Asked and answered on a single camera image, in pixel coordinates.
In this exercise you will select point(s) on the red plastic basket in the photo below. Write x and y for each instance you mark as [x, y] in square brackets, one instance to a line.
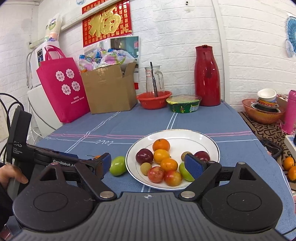
[153, 100]

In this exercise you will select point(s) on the white plate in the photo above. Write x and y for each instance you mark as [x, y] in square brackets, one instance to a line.
[185, 141]

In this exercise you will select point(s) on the red thermos jug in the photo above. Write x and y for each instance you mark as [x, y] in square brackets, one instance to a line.
[207, 76]

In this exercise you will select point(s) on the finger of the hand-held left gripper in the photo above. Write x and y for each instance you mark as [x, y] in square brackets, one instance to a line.
[98, 170]
[68, 155]

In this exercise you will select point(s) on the long stirring spoon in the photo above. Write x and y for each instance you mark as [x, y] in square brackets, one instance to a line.
[154, 78]

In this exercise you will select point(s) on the orange mandarin with stem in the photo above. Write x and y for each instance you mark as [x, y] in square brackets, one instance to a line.
[98, 157]

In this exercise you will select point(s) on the red gold wall poster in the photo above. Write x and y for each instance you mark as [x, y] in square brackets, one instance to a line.
[107, 22]

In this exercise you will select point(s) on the person's left hand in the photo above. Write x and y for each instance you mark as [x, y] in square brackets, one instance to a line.
[11, 173]

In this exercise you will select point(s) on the large blue paper fan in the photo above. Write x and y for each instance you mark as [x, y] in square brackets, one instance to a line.
[291, 29]

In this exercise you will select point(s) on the white plastic bag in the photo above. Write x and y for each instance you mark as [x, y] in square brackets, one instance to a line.
[53, 27]

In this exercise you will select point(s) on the small orange mandarin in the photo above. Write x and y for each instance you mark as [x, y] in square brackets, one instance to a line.
[169, 164]
[161, 155]

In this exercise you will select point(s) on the person's left forearm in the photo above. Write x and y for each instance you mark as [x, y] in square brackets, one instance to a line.
[4, 201]

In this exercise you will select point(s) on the cardboard box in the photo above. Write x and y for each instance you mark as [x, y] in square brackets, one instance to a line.
[108, 90]

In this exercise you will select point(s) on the pink tote bag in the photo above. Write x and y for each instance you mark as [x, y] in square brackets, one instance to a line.
[62, 92]

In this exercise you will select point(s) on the brown patterned cloth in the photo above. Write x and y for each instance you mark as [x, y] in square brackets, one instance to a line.
[261, 132]

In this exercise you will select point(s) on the pink bottle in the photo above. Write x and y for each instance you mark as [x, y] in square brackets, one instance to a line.
[291, 111]

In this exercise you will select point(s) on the white water purifier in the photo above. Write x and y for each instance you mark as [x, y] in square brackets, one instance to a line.
[39, 60]

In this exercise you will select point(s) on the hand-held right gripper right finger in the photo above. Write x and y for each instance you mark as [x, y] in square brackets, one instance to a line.
[194, 166]

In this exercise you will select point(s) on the small blue paper fan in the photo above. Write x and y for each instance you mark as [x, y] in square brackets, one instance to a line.
[289, 48]

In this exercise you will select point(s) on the small red plum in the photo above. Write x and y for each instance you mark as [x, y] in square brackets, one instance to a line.
[173, 178]
[155, 174]

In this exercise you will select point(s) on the blue striped tablecloth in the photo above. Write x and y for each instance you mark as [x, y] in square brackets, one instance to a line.
[111, 122]

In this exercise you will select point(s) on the stack of patterned bowls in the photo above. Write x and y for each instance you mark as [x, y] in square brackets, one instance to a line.
[266, 105]

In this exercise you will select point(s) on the large orange mandarin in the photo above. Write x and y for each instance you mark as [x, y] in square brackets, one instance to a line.
[161, 144]

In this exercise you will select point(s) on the dark red plum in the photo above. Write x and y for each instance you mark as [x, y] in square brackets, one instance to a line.
[202, 156]

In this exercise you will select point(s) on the white cabinet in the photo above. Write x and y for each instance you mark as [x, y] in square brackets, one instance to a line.
[41, 111]

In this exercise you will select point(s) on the green apple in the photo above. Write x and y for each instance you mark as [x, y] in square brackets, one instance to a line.
[183, 172]
[118, 165]

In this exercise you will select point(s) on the brown longan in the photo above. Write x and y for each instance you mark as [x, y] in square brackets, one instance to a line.
[185, 154]
[146, 168]

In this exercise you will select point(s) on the floral cloth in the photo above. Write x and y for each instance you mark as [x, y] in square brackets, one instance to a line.
[106, 59]

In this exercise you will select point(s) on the glass pitcher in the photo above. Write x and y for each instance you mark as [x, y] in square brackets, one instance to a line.
[149, 80]

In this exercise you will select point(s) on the green instant noodle bowl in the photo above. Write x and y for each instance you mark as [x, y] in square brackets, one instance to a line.
[183, 105]

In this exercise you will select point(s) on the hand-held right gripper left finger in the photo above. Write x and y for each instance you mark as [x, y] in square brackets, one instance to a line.
[106, 162]

